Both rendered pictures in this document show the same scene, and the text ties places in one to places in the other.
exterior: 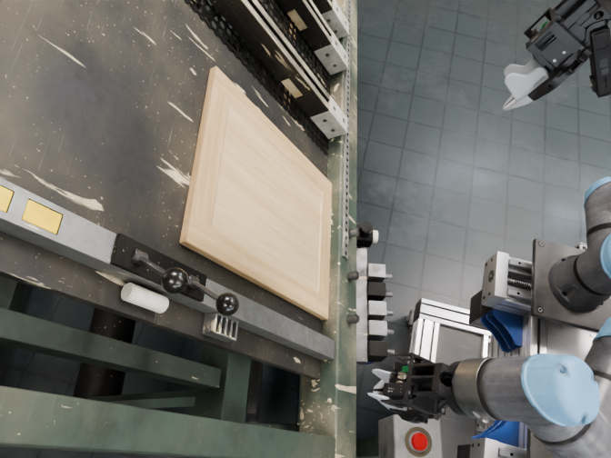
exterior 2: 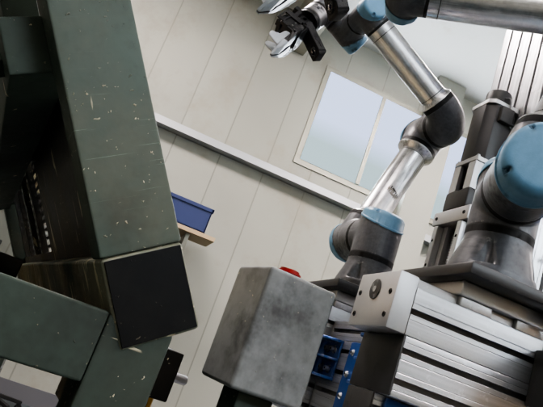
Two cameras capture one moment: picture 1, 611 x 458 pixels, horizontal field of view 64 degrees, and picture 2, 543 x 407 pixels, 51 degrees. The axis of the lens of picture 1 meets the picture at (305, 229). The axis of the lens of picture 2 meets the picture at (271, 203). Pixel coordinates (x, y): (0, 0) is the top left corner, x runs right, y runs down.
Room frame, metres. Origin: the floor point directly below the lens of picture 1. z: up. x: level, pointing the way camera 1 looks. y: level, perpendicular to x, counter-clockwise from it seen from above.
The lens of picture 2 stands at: (-0.73, -0.06, 0.79)
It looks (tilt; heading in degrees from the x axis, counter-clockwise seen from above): 16 degrees up; 344
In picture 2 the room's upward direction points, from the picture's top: 20 degrees clockwise
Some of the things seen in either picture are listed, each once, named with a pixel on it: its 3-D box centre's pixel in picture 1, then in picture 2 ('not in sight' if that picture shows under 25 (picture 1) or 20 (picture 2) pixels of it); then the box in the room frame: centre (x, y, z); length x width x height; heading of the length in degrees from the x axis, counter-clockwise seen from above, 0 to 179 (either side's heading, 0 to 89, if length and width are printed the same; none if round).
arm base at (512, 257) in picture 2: not in sight; (493, 262); (0.06, -0.70, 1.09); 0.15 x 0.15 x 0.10
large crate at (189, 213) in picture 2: not in sight; (175, 212); (3.48, -0.59, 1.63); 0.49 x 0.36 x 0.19; 86
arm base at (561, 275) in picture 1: (587, 278); (365, 276); (0.55, -0.73, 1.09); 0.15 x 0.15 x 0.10
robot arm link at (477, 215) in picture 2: not in sight; (508, 199); (0.05, -0.69, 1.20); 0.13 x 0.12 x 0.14; 151
